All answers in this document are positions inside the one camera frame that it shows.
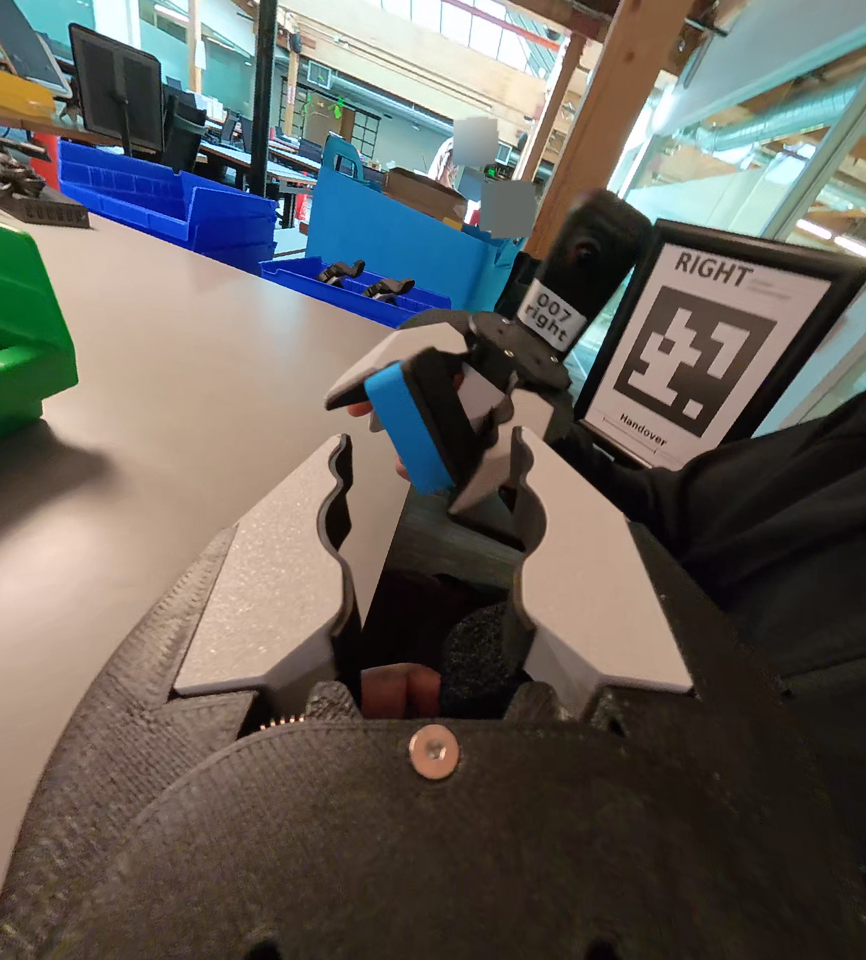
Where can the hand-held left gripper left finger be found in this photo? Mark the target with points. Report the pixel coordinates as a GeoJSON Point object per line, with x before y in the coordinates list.
{"type": "Point", "coordinates": [268, 592]}

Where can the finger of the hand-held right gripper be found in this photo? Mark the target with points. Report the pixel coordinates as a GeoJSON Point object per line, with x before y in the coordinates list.
{"type": "Point", "coordinates": [493, 465]}
{"type": "Point", "coordinates": [403, 349]}

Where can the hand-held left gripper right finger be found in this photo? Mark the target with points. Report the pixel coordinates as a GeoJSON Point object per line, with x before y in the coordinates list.
{"type": "Point", "coordinates": [598, 600]}

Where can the blue black whiteboard eraser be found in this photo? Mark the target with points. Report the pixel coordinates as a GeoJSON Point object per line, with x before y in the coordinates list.
{"type": "Point", "coordinates": [410, 427]}

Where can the green plastic bin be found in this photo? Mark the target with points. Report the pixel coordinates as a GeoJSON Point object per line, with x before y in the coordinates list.
{"type": "Point", "coordinates": [5, 300]}

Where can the person's right forearm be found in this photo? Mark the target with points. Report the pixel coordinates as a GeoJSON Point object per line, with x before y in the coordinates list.
{"type": "Point", "coordinates": [778, 510]}

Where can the person's right hand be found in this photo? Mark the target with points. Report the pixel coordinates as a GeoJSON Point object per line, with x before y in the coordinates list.
{"type": "Point", "coordinates": [358, 409]}

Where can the black clip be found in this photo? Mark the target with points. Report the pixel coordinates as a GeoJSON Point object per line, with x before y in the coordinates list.
{"type": "Point", "coordinates": [388, 289]}
{"type": "Point", "coordinates": [339, 271]}

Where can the blue plastic tote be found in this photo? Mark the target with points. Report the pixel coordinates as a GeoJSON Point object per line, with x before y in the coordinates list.
{"type": "Point", "coordinates": [388, 232]}

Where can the black framed marker sign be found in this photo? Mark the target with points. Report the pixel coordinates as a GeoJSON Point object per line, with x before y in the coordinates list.
{"type": "Point", "coordinates": [703, 352]}

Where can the cardboard box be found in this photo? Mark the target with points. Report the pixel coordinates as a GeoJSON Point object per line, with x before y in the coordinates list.
{"type": "Point", "coordinates": [425, 193]}

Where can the black floor lamp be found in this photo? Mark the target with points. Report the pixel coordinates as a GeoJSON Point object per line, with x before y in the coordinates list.
{"type": "Point", "coordinates": [264, 90]}

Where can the black office chair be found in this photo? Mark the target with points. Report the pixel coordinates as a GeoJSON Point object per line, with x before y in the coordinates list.
{"type": "Point", "coordinates": [182, 127]}

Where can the black computer monitor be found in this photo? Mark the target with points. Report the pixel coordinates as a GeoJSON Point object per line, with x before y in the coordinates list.
{"type": "Point", "coordinates": [114, 90]}

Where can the orange traffic cone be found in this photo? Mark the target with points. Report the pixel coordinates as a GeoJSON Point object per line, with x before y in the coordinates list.
{"type": "Point", "coordinates": [44, 161]}

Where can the tilted black board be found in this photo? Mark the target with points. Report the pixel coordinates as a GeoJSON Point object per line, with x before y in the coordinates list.
{"type": "Point", "coordinates": [20, 45]}

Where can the wooden support post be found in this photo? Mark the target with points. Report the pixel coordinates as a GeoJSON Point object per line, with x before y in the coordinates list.
{"type": "Point", "coordinates": [605, 112]}

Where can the slim wooden post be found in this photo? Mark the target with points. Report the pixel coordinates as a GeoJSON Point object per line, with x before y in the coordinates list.
{"type": "Point", "coordinates": [553, 97]}

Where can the black network switch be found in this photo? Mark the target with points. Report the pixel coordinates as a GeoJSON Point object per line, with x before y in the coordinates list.
{"type": "Point", "coordinates": [50, 210]}

